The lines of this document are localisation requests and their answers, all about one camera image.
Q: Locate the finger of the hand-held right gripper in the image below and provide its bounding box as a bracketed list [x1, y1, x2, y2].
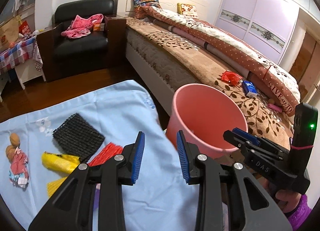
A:
[223, 130, 280, 158]
[232, 127, 290, 157]

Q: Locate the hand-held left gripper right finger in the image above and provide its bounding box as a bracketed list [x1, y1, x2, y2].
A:
[176, 130, 293, 231]

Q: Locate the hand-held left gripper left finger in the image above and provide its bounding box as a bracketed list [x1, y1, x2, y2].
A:
[28, 131, 146, 231]

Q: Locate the pink plastic bucket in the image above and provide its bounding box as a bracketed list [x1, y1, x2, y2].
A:
[166, 84, 249, 159]

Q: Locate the black foam net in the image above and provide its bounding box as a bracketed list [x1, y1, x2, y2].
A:
[52, 113, 105, 156]

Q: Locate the yellow foam net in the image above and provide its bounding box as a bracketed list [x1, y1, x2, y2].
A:
[46, 176, 68, 198]
[41, 151, 80, 174]

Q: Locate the pink paper wrapper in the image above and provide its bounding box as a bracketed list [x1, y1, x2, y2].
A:
[9, 150, 30, 191]

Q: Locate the person's right forearm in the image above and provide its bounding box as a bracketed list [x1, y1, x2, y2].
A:
[286, 194, 314, 231]

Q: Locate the person's right hand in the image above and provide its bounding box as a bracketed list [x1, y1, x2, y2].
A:
[265, 181, 304, 218]

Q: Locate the red foam net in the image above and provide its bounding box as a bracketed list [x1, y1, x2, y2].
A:
[89, 142, 123, 168]

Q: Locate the blue tissue pack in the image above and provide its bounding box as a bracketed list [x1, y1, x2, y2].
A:
[241, 80, 258, 97]

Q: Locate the light blue cloth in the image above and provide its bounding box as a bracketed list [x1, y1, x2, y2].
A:
[0, 79, 208, 231]

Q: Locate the red foil packet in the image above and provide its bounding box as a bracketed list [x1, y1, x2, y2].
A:
[221, 70, 243, 86]

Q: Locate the yellow rolled foam net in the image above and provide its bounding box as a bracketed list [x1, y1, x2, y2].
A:
[41, 151, 80, 174]

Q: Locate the orange dotted quilt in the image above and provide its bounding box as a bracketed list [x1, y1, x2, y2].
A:
[139, 5, 302, 116]

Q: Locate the brown wooden door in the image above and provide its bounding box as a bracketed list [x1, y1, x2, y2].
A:
[290, 29, 318, 97]

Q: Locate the bed with brown blanket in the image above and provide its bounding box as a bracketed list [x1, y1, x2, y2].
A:
[126, 17, 299, 151]

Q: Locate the black leather armchair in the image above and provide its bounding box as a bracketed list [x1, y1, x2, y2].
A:
[36, 0, 128, 83]

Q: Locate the lilac wardrobe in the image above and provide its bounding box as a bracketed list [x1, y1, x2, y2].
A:
[215, 0, 313, 67]

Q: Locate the yellow flowered pillow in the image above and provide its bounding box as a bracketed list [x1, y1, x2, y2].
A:
[177, 3, 200, 19]

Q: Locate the white side table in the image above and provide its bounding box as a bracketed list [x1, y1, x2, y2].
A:
[0, 57, 47, 97]

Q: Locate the diamond-patterned cloth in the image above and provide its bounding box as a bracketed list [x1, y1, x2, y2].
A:
[32, 42, 44, 72]

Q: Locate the pink garment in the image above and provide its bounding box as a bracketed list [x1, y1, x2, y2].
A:
[61, 14, 104, 39]

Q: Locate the colourful patterned pillow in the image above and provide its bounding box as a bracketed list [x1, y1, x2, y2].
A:
[132, 0, 160, 19]

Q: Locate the table with checkered cloth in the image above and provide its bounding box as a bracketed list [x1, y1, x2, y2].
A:
[0, 36, 37, 73]

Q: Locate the red gift bag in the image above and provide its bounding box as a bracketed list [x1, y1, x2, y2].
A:
[19, 20, 32, 37]

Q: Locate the brown paper bag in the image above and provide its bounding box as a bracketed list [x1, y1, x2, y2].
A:
[0, 16, 22, 50]

